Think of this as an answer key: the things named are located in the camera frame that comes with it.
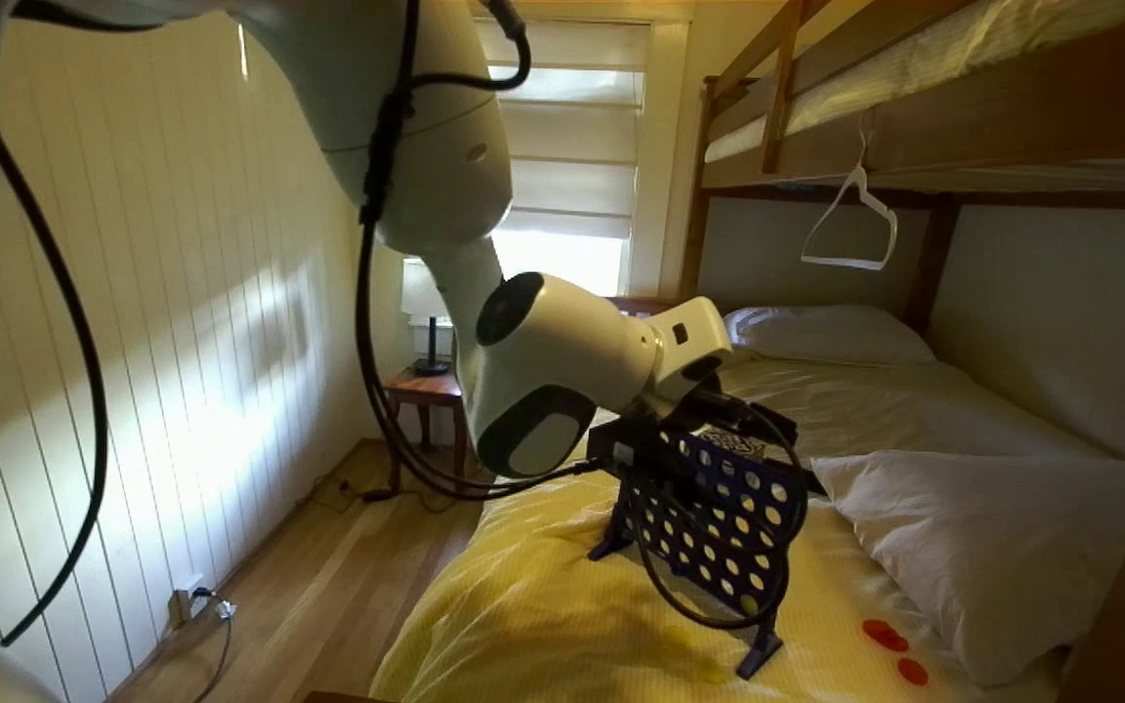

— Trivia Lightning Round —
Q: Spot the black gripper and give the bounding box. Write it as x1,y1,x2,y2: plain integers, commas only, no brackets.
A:
651,372,805,460

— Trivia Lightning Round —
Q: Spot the dark blue connect four grid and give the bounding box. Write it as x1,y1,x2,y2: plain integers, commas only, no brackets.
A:
585,420,833,683

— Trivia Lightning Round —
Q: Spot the flat white pillow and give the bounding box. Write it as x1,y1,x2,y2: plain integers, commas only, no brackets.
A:
719,301,938,366

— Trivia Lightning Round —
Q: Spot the white plastic coat hanger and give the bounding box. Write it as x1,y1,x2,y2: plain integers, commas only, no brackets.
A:
797,119,901,277

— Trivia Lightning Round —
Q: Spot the large white pillow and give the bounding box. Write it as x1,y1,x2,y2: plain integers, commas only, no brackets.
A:
810,443,1125,689

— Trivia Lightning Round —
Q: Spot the pale yellow duvet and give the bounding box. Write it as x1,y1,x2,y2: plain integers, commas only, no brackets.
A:
369,348,1074,703

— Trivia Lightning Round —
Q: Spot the small wooden bedside table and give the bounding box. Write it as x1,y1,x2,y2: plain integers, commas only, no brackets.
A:
378,366,478,498

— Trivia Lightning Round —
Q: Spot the white shade table lamp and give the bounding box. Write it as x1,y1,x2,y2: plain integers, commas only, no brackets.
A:
397,253,462,383

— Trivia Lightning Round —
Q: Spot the bunk mattress with bedding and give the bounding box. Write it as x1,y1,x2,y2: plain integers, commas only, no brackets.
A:
705,0,1125,169

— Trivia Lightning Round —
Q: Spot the thin black looped cable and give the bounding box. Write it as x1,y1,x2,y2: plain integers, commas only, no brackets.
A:
630,394,814,637

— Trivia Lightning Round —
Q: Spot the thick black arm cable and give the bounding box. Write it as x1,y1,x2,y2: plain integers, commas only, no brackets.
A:
352,0,598,507

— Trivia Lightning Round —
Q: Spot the black cord on floor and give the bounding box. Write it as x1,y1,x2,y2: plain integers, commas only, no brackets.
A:
331,476,397,507

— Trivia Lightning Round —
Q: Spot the wooden bunk bed frame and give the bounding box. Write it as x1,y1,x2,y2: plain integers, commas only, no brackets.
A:
606,0,1125,703

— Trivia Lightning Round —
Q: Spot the black base cable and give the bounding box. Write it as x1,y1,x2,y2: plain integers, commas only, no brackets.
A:
0,133,112,650

